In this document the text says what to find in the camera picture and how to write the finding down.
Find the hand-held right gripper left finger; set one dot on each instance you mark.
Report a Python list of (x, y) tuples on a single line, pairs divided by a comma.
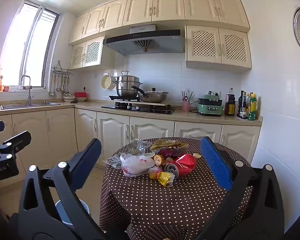
[(90, 162)]

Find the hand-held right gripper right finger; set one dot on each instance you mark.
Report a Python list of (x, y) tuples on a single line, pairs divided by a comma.
[(215, 165)]

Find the small pale peel piece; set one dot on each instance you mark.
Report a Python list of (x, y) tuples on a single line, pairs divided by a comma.
[(197, 155), (169, 160)]

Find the white printed snack wrapper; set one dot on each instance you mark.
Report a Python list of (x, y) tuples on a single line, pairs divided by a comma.
[(114, 162)]

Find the crushed red soda can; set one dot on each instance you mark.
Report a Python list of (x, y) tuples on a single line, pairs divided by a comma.
[(182, 165)]

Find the white plastic bag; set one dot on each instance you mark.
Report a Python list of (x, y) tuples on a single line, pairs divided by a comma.
[(135, 163)]

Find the magenta foil wrapper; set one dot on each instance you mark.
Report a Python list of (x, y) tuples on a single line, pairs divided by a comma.
[(168, 153)]

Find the golden snack bag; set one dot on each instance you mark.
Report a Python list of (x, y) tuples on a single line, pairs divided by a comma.
[(168, 145)]

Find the clear plastic wrapper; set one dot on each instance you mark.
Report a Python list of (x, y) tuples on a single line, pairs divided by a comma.
[(138, 147)]

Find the yellow candy wrapper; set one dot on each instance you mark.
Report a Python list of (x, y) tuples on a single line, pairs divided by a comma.
[(165, 178)]

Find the orange peel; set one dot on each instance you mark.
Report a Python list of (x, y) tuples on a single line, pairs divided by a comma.
[(158, 160)]

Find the light blue plastic bucket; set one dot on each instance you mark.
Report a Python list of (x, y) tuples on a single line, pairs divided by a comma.
[(65, 213)]

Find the stainless steel sink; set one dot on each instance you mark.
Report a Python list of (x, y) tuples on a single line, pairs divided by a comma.
[(30, 105)]

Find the cream base kitchen cabinet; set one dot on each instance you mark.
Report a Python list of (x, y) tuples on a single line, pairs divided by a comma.
[(65, 135)]

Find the small glass jar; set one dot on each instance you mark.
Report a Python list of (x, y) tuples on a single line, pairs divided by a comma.
[(6, 88)]

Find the small orange bottle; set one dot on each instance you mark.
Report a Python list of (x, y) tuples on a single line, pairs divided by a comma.
[(0, 85)]

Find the steel kitchen faucet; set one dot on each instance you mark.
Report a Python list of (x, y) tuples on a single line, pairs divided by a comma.
[(28, 90)]

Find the green electric cooker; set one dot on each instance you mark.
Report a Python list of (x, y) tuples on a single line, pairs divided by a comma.
[(210, 106)]

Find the large dark soy sauce bottle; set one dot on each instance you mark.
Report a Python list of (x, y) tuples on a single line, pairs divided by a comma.
[(230, 103)]

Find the brown polka-dot tablecloth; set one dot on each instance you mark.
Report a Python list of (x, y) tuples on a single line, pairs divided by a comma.
[(165, 205)]

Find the dark glass sauce bottle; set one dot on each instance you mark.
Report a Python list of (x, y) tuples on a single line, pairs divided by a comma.
[(244, 107), (240, 103)]

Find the stacked white bowls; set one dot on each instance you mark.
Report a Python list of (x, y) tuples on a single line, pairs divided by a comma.
[(69, 98)]

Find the pink utensil holder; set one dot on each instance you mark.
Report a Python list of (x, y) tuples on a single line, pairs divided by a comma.
[(185, 106)]

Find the green plastic bottle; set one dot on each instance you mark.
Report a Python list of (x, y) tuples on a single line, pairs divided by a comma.
[(252, 108)]

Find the row of hanging kitchen utensils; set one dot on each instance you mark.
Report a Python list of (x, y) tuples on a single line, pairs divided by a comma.
[(61, 85)]

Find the black glass gas stove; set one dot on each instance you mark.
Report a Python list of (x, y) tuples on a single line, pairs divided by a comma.
[(140, 108)]

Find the yellow capped oil bottle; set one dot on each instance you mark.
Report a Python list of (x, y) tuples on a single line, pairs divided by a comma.
[(250, 97)]

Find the cream stove cover board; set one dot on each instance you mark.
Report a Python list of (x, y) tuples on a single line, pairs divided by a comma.
[(140, 102)]

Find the cream round colander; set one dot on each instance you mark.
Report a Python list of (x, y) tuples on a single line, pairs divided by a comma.
[(107, 82)]

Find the stainless steel steamer pot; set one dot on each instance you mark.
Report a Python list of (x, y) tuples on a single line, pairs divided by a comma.
[(127, 86)]

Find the sliding kitchen window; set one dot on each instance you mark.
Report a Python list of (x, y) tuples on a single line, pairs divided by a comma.
[(27, 47)]

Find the steel wok with lid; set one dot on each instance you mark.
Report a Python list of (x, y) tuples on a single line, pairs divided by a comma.
[(153, 96)]

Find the narrow cream lattice door cabinet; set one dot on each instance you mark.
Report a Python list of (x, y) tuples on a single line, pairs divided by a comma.
[(87, 52)]

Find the wide cream lattice door cabinet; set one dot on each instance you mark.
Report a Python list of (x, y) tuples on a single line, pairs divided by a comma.
[(217, 47)]

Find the grey range hood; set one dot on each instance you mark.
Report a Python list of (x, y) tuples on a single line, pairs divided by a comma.
[(145, 42)]

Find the double wall power socket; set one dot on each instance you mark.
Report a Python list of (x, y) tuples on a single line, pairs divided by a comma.
[(216, 93)]

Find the metal wall utensil rail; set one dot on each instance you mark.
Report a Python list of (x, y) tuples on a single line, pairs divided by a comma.
[(62, 70)]

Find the cream upper wall cabinet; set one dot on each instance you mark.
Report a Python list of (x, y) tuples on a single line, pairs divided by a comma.
[(165, 7)]

